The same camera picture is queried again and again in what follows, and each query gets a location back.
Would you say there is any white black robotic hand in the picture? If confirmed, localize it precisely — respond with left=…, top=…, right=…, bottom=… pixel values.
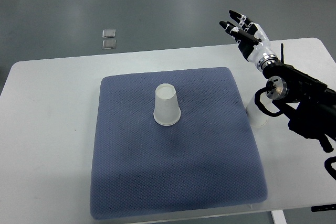
left=219, top=10, right=279, bottom=71

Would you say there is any white paper cup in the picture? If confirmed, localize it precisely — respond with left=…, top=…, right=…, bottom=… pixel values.
left=245, top=96, right=267, bottom=127
left=153, top=83, right=181, bottom=126

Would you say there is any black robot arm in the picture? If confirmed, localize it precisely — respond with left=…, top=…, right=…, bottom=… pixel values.
left=254, top=55, right=335, bottom=153

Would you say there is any white paper cup on cushion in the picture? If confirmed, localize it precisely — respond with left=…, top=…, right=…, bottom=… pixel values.
left=153, top=83, right=181, bottom=126

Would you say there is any blue textured cushion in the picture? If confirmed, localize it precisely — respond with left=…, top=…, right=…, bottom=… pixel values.
left=90, top=67, right=268, bottom=220

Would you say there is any upper metal floor plate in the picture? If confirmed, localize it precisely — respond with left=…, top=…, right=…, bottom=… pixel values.
left=102, top=28, right=116, bottom=38

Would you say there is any white table leg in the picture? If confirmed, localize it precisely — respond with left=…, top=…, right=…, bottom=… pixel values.
left=271, top=210, right=287, bottom=224

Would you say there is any black table control panel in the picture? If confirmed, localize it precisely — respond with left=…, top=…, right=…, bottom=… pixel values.
left=311, top=204, right=336, bottom=212

